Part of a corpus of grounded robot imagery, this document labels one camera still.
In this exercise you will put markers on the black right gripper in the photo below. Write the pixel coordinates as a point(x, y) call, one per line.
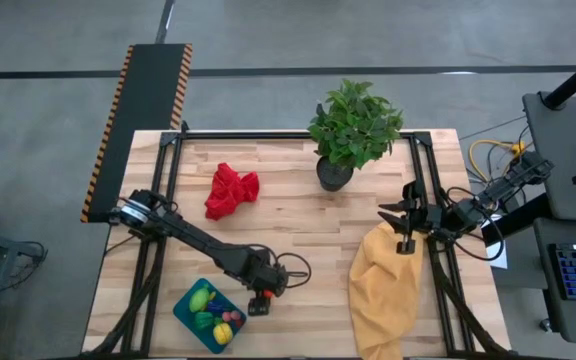
point(418, 217)

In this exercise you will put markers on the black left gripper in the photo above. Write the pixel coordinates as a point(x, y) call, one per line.
point(270, 277)

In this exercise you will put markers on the red toy tomato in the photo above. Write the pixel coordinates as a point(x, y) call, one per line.
point(268, 294)

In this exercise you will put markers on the purple toy eggplant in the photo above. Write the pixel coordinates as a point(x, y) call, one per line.
point(220, 306)

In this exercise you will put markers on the light green toy fruit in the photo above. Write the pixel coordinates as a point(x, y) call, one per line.
point(199, 300)

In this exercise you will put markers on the dark green toy pepper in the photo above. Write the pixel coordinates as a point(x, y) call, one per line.
point(203, 321)

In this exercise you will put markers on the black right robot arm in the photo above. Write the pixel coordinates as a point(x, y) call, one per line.
point(513, 180)

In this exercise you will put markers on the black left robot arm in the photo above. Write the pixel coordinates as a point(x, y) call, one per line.
point(193, 237)

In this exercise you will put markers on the teal plastic tupperware container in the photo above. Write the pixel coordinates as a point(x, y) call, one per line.
point(184, 312)

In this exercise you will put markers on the mustard yellow cloth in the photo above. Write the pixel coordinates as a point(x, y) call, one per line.
point(383, 300)

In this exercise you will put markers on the crumpled red cloth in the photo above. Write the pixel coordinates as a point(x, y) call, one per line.
point(230, 190)

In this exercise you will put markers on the green potted plant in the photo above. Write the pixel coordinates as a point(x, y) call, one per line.
point(355, 125)

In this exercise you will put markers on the white paper sheet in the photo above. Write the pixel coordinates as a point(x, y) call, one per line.
point(498, 257)

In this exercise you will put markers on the grey desk surface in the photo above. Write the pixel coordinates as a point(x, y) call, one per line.
point(573, 140)

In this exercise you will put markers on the grey keyboard stand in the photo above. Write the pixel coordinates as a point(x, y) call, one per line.
point(568, 320)

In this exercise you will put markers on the black ramp with hazard stripes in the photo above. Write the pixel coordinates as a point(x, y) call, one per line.
point(148, 100)

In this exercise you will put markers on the black metal table frame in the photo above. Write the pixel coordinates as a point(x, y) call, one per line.
point(268, 135)

